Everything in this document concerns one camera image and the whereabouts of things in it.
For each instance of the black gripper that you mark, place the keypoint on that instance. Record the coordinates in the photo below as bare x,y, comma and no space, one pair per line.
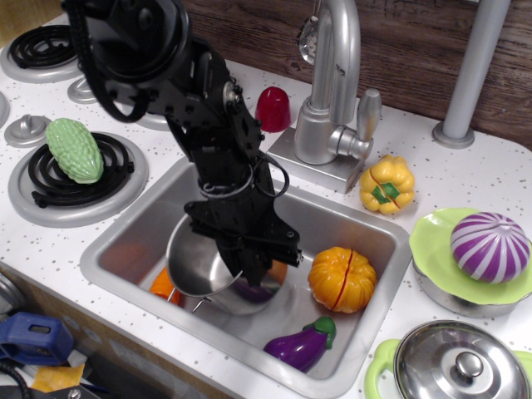
240,216

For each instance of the stainless steel pot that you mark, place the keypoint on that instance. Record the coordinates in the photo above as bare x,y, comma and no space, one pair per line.
197,271

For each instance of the silver stove knob upper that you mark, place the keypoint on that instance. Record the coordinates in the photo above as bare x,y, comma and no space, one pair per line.
80,92

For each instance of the red toy pepper piece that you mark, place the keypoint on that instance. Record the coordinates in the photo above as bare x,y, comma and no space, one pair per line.
273,110

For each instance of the grey vertical pole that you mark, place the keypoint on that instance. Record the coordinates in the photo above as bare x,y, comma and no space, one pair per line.
454,131

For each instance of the back left coil burner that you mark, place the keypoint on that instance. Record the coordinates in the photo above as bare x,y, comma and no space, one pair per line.
42,55

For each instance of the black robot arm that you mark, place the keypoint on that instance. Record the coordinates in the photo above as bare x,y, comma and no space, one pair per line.
141,57

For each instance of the yellow toy bell pepper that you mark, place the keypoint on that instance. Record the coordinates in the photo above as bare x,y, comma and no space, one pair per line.
388,186

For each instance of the purple toy eggplant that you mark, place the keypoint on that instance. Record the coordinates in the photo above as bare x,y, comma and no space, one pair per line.
304,349

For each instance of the blue plastic clamp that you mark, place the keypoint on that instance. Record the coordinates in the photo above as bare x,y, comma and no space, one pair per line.
34,339

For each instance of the stainless steel sink basin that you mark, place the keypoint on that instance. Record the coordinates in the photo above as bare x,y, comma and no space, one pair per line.
134,249

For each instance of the steel bowl under plate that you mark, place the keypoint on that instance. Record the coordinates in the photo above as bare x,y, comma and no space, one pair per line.
459,305

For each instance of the silver stove knob left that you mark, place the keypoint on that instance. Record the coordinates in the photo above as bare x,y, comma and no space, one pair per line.
26,132

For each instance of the silver stove knob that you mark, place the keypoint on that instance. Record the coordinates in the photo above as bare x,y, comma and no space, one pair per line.
80,92
26,132

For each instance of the green toy bitter melon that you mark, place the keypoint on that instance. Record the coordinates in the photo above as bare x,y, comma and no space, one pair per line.
75,150

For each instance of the yellow cloth piece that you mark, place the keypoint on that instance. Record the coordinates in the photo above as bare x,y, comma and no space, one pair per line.
51,379

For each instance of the light green plate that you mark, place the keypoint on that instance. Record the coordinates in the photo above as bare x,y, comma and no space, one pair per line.
430,246

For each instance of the orange toy pumpkin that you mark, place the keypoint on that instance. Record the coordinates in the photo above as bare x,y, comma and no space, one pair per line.
342,280

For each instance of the steel pot lid with knob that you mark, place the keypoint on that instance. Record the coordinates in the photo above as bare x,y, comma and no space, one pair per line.
446,359

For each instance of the purple striped toy onion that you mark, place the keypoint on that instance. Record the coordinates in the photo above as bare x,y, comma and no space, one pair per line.
490,247

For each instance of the orange toy carrot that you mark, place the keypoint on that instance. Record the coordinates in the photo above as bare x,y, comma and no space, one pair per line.
163,288

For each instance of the silver toy faucet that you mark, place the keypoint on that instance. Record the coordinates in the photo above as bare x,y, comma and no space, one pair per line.
333,135

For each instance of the front black coil burner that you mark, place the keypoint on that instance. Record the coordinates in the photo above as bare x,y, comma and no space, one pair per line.
43,194

